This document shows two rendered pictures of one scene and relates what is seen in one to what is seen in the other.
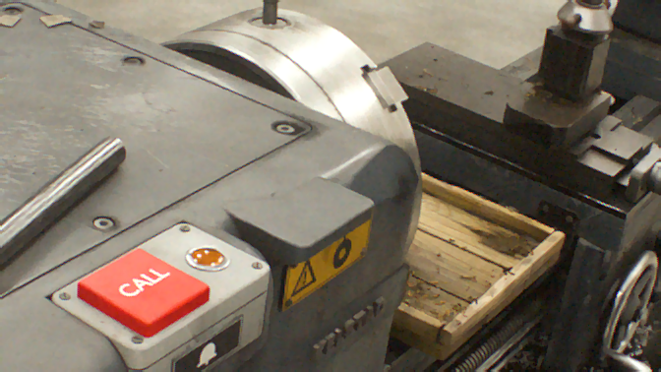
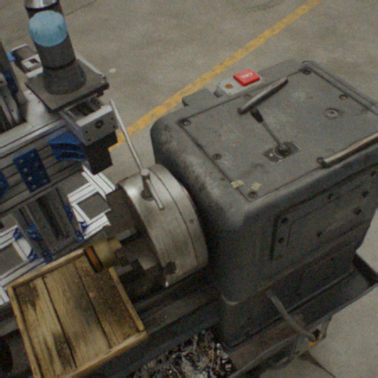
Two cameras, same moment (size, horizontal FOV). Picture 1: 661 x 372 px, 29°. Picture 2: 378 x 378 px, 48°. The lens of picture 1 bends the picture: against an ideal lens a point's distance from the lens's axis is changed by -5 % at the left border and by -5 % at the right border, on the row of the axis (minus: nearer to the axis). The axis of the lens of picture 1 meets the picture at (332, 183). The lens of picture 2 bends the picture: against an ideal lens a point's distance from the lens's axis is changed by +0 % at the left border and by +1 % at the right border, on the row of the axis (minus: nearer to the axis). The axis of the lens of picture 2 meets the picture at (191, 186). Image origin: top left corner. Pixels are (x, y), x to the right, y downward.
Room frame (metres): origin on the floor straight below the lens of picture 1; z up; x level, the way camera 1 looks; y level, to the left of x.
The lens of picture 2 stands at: (1.68, 0.56, 2.02)
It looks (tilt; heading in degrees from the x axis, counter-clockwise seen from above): 48 degrees down; 214
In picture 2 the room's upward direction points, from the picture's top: 5 degrees counter-clockwise
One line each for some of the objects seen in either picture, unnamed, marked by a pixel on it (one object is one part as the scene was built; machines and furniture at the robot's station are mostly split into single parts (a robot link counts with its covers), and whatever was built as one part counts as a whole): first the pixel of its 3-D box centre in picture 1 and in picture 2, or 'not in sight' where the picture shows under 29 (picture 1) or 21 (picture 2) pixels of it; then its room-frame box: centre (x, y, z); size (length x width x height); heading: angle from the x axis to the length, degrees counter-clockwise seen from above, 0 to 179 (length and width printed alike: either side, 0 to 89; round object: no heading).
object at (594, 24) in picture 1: (586, 13); not in sight; (1.64, -0.30, 1.13); 0.08 x 0.08 x 0.03
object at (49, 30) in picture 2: not in sight; (51, 37); (0.81, -0.53, 1.33); 0.13 x 0.12 x 0.14; 48
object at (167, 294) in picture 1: (143, 296); (246, 78); (0.65, 0.10, 1.26); 0.06 x 0.06 x 0.02; 60
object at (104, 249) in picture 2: not in sight; (105, 252); (1.29, 0.00, 1.08); 0.09 x 0.09 x 0.09; 61
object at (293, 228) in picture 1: (293, 219); (200, 102); (0.80, 0.02, 1.24); 0.09 x 0.08 x 0.03; 150
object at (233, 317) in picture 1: (160, 315); (240, 89); (0.67, 0.09, 1.23); 0.13 x 0.08 x 0.05; 150
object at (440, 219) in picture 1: (384, 236); (74, 310); (1.40, -0.07, 0.89); 0.36 x 0.30 x 0.04; 60
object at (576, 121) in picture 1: (559, 110); not in sight; (1.62, -0.29, 0.99); 0.20 x 0.10 x 0.05; 150
